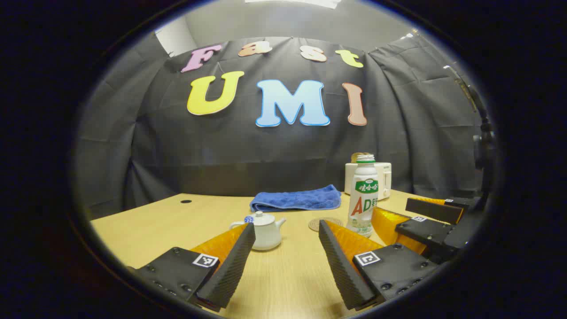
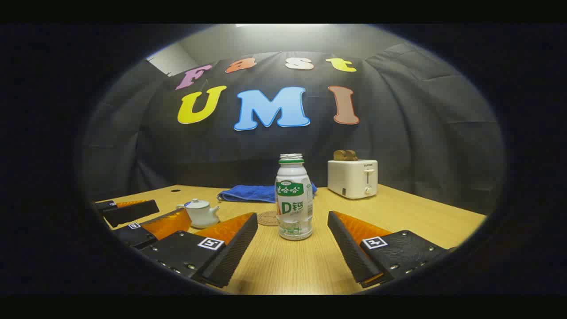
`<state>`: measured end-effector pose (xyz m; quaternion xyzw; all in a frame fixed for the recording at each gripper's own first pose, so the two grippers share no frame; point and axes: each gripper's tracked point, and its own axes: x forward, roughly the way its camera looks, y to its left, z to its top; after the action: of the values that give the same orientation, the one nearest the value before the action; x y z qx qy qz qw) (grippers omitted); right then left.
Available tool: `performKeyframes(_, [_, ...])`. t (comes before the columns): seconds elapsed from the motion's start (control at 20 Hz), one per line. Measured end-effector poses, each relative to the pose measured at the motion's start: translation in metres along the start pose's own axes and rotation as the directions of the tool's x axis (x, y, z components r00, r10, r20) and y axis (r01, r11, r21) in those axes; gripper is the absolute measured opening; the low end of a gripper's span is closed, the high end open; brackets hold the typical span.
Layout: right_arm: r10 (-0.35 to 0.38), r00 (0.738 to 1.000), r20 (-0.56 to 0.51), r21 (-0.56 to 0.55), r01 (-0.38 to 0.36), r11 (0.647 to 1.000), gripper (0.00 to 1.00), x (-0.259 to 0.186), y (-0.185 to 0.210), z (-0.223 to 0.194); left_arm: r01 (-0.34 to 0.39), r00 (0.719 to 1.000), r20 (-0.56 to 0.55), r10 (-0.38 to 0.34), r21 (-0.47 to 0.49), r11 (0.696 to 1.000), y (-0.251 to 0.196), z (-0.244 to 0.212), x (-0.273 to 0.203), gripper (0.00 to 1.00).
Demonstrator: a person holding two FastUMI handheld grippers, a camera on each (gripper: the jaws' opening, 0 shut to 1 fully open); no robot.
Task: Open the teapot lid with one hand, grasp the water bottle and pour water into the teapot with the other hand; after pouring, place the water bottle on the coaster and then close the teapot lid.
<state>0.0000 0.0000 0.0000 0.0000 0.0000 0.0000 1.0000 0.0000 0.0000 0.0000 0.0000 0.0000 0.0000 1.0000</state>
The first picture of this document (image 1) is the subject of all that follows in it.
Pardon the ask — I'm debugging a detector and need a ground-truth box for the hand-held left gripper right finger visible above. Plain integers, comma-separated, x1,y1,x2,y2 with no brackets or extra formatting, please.
318,219,439,311

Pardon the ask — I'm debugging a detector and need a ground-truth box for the round cork coaster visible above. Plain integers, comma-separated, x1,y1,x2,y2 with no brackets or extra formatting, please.
308,217,344,233

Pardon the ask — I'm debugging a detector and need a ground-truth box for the white green-label water bottle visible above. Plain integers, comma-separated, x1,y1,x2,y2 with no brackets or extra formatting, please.
346,154,380,237

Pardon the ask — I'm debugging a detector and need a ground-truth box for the blue towel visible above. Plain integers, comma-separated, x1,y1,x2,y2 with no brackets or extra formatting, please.
249,184,342,212

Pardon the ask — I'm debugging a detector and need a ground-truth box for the white ceramic teacup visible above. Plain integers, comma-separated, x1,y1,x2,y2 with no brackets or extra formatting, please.
229,219,287,251

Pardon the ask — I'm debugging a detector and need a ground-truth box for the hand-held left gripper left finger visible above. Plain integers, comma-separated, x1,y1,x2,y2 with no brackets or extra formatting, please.
128,222,256,313

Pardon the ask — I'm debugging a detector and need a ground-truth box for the white toaster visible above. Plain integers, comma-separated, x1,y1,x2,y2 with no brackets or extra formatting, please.
345,162,392,201

